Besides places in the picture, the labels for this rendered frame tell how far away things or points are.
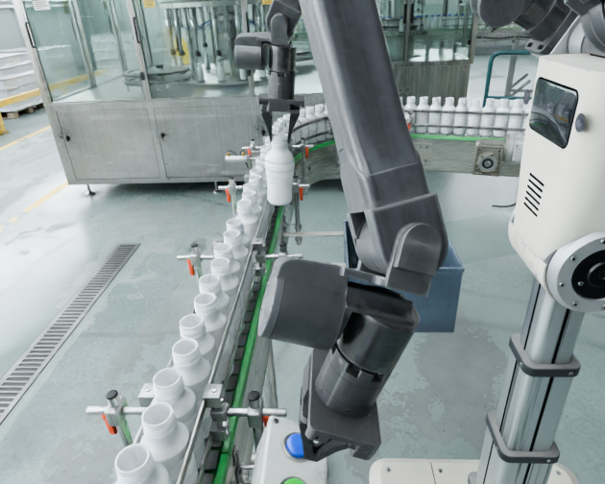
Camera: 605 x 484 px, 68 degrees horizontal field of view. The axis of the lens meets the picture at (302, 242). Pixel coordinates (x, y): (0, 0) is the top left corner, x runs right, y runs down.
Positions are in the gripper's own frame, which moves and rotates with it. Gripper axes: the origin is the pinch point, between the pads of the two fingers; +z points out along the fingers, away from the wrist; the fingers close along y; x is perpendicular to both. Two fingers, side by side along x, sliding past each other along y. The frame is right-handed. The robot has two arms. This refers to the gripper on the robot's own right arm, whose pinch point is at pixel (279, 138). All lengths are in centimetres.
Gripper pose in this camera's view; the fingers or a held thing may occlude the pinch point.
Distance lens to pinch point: 106.0
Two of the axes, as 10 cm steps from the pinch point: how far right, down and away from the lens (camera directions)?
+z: -0.6, 8.9, 4.6
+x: -0.1, 4.6, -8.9
